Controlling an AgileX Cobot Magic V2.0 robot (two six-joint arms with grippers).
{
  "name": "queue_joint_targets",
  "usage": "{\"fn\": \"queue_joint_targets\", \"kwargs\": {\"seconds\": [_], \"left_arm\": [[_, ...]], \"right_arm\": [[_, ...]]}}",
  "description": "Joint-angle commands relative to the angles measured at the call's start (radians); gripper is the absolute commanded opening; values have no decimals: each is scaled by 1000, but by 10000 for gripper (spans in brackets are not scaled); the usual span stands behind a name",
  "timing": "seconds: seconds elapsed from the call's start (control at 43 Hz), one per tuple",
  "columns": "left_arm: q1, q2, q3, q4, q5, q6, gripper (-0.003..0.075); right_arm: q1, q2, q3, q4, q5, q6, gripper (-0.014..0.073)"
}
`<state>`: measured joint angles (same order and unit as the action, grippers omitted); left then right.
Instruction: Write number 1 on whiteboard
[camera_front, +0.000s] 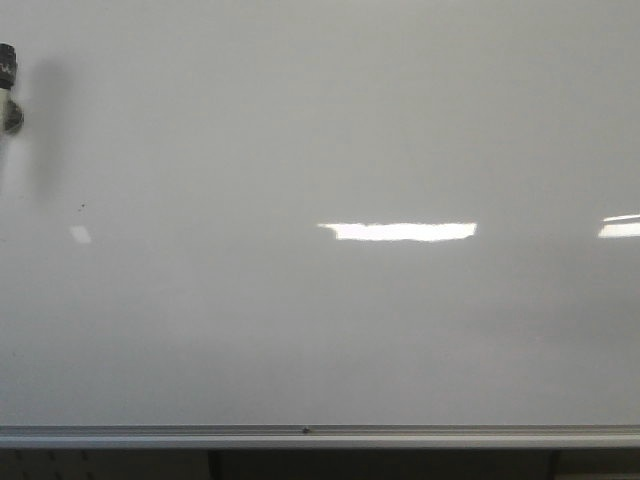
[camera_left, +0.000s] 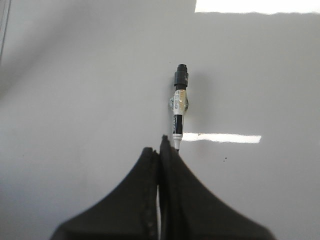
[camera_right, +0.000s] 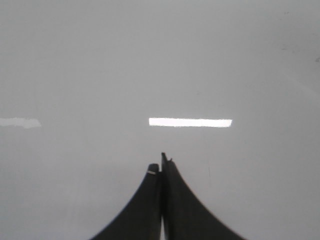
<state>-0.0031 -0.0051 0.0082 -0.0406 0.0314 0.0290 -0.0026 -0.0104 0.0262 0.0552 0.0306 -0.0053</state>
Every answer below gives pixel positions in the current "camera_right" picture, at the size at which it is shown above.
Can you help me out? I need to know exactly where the white whiteboard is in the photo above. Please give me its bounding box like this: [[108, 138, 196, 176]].
[[0, 0, 320, 240]]

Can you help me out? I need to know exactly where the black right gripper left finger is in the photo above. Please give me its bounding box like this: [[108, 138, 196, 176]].
[[92, 163, 162, 240]]

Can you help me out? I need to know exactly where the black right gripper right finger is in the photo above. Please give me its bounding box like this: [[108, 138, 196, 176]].
[[161, 152, 243, 240]]

